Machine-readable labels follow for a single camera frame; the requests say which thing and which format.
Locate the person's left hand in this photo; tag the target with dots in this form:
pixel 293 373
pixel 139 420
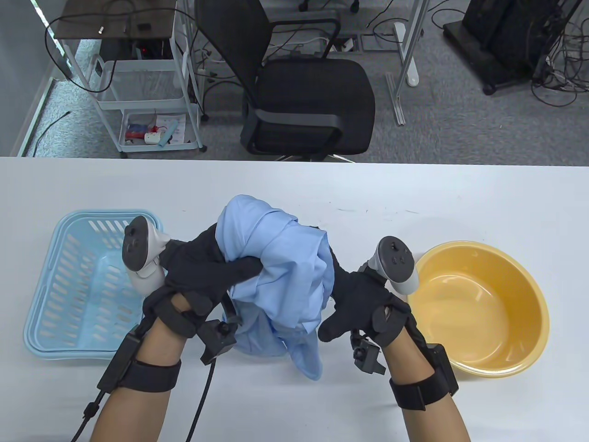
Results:
pixel 184 271

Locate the person's right hand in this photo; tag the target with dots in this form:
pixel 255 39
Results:
pixel 363 299

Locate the person's right thumb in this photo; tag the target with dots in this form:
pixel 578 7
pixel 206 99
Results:
pixel 333 324

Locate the person's left thumb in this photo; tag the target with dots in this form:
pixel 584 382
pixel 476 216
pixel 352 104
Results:
pixel 239 271

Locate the light blue shirt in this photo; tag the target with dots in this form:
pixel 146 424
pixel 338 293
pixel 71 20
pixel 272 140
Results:
pixel 280 276

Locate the person's right forearm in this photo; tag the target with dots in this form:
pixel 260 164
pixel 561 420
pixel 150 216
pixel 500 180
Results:
pixel 432 423

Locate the person's left forearm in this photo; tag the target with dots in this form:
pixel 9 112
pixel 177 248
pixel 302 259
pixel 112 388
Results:
pixel 138 410

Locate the white grey tracking controller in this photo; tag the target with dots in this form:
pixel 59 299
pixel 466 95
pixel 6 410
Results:
pixel 138 248
pixel 396 264

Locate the yellow plastic bowl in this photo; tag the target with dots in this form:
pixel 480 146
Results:
pixel 483 308

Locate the light blue tube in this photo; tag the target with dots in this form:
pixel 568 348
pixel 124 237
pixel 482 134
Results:
pixel 168 133

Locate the white power adapter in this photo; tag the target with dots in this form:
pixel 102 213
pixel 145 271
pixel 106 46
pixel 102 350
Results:
pixel 152 137

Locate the light blue plastic basket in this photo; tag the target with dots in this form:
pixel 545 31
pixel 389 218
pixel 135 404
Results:
pixel 78 294

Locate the black office chair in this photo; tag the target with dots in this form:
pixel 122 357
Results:
pixel 303 92

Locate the white utility cart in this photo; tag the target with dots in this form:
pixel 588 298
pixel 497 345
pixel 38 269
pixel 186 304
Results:
pixel 147 87

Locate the brown wooden side table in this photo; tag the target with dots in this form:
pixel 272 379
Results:
pixel 115 18

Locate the white metal desk leg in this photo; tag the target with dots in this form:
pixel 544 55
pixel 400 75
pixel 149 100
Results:
pixel 409 41

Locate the black equipment stand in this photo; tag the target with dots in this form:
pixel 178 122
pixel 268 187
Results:
pixel 506 37

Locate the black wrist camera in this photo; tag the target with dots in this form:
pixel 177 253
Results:
pixel 366 354
pixel 220 338

